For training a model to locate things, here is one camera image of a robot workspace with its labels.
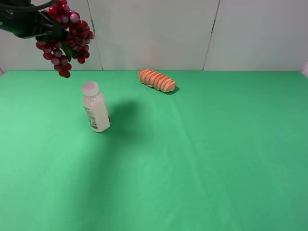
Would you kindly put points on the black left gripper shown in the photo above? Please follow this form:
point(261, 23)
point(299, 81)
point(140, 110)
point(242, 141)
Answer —
point(26, 20)

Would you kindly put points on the red purple grape bunch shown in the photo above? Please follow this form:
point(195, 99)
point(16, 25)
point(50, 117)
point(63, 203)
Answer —
point(77, 43)

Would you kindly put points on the sliced orange bread loaf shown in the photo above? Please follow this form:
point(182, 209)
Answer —
point(157, 80)

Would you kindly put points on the green table cloth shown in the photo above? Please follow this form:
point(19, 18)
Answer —
point(227, 151)

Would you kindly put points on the white plastic bottle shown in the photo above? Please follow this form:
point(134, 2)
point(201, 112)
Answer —
point(95, 106)

